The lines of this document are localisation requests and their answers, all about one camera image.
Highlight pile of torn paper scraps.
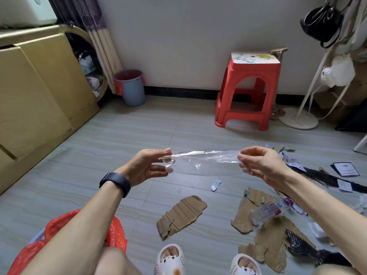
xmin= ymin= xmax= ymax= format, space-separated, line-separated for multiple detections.
xmin=265 ymin=144 xmax=307 ymax=173

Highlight grey bin with red liner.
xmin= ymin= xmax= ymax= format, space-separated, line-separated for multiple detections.
xmin=113 ymin=69 xmax=146 ymax=107

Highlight person's left white slipper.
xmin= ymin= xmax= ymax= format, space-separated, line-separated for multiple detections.
xmin=154 ymin=243 xmax=187 ymax=275

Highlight person's left leg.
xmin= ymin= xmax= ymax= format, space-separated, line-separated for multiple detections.
xmin=95 ymin=247 xmax=143 ymax=275

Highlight black card with white label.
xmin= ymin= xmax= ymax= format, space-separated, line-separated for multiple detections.
xmin=330 ymin=162 xmax=360 ymax=177

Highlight clear plastic film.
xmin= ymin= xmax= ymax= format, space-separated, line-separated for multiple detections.
xmin=158 ymin=150 xmax=243 ymax=170

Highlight white furniture leg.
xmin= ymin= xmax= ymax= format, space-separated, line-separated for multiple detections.
xmin=353 ymin=134 xmax=367 ymax=154

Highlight brown cardboard boxes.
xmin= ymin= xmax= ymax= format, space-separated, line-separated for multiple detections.
xmin=314 ymin=48 xmax=367 ymax=124

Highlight white plastic bag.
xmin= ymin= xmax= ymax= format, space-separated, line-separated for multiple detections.
xmin=86 ymin=76 xmax=101 ymax=97

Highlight large torn cardboard piece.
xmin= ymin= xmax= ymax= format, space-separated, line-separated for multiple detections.
xmin=238 ymin=216 xmax=316 ymax=274

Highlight person's leg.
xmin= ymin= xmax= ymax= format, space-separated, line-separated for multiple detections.
xmin=314 ymin=263 xmax=362 ymax=275
xmin=95 ymin=247 xmax=143 ymax=275

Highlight person's right leg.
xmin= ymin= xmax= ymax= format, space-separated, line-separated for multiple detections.
xmin=314 ymin=263 xmax=362 ymax=275

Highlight light purple plastic basin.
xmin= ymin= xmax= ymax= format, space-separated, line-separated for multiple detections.
xmin=28 ymin=227 xmax=47 ymax=245

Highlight long black patterned strip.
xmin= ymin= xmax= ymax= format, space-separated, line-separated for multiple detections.
xmin=287 ymin=164 xmax=367 ymax=194

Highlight person's white slipper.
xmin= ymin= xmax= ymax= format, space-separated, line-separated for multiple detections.
xmin=229 ymin=253 xmax=262 ymax=275
xmin=154 ymin=243 xmax=187 ymax=275

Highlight white appliance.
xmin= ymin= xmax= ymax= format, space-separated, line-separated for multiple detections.
xmin=0 ymin=0 xmax=58 ymax=28

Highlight cardboard piece with green marks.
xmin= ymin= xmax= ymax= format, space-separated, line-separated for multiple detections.
xmin=231 ymin=187 xmax=278 ymax=235

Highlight purple and beige curtain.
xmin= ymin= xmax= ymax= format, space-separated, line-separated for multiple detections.
xmin=47 ymin=0 xmax=124 ymax=95

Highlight person's left forearm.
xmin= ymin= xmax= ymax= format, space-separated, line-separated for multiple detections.
xmin=21 ymin=180 xmax=126 ymax=275

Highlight clear plastic bottle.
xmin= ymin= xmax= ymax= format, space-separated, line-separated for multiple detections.
xmin=248 ymin=197 xmax=295 ymax=228

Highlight white coat rack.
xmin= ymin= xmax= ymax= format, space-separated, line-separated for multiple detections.
xmin=279 ymin=0 xmax=367 ymax=130

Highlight person's right hand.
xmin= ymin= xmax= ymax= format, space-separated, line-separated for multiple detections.
xmin=237 ymin=146 xmax=291 ymax=192

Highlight black smartwatch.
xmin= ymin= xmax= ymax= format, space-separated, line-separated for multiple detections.
xmin=99 ymin=172 xmax=132 ymax=198

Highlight black flat object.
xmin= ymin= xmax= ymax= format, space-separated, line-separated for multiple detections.
xmin=335 ymin=101 xmax=367 ymax=134

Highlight red plastic bag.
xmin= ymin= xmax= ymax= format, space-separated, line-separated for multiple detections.
xmin=7 ymin=209 xmax=128 ymax=275

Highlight torn corrugated cardboard piece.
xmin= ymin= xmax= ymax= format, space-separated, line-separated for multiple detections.
xmin=157 ymin=195 xmax=208 ymax=241

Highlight yellow wooden cabinet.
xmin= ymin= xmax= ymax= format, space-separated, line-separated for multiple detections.
xmin=0 ymin=24 xmax=109 ymax=196

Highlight white shoulder bag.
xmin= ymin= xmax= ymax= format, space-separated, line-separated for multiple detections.
xmin=320 ymin=54 xmax=356 ymax=88

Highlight red plastic stool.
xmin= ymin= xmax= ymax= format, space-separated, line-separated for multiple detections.
xmin=215 ymin=52 xmax=281 ymax=131

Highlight black handbag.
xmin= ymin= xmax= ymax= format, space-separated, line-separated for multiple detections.
xmin=300 ymin=0 xmax=345 ymax=49

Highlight black patterned packaging piece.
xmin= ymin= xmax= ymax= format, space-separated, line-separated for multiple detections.
xmin=284 ymin=229 xmax=352 ymax=268

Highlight person's right white slipper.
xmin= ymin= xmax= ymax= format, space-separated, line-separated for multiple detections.
xmin=229 ymin=253 xmax=262 ymax=275

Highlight person's left hand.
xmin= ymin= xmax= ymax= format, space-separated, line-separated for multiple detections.
xmin=115 ymin=148 xmax=174 ymax=188

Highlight person's right forearm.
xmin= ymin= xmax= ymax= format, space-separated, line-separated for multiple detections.
xmin=275 ymin=167 xmax=367 ymax=275

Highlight white square paper scrap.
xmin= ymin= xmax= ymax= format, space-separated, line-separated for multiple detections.
xmin=337 ymin=179 xmax=353 ymax=193

